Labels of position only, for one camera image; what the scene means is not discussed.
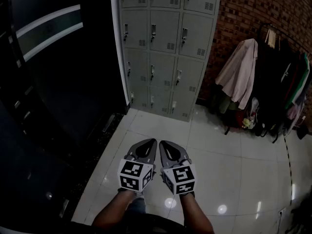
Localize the person's dark top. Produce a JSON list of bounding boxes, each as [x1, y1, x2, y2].
[[70, 212, 187, 234]]

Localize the green white striped garment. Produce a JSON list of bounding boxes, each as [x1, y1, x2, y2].
[[284, 52, 312, 109]]

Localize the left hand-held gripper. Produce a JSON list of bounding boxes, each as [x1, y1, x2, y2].
[[117, 138, 158, 192]]

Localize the black clothes rack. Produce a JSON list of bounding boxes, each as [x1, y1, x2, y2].
[[223, 22, 312, 144]]

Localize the dark glass door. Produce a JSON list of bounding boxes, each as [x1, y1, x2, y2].
[[9, 0, 128, 156]]

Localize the person's right forearm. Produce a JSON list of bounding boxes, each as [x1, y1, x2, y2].
[[179, 193, 215, 234]]

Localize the person's left forearm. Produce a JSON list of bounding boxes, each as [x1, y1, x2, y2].
[[92, 190, 136, 229]]

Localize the silver metal door fitting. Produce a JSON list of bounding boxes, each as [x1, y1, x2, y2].
[[102, 114, 115, 133]]

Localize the grey metal locker door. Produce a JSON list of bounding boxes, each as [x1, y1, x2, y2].
[[149, 10, 180, 54]]

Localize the person's blue jeans leg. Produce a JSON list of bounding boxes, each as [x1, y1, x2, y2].
[[125, 196, 147, 215]]

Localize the grey metal locker cabinet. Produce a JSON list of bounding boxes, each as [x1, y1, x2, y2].
[[118, 0, 223, 123]]

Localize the red bag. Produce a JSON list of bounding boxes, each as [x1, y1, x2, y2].
[[235, 110, 252, 129]]

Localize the pink hanging jacket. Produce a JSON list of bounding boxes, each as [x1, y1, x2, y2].
[[215, 38, 259, 110]]

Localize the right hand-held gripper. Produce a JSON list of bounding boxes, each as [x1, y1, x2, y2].
[[159, 140, 197, 195]]

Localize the wooden clothes hangers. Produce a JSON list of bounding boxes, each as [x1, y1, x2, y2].
[[264, 29, 277, 49]]

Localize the white bag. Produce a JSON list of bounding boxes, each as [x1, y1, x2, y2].
[[248, 97, 260, 129]]

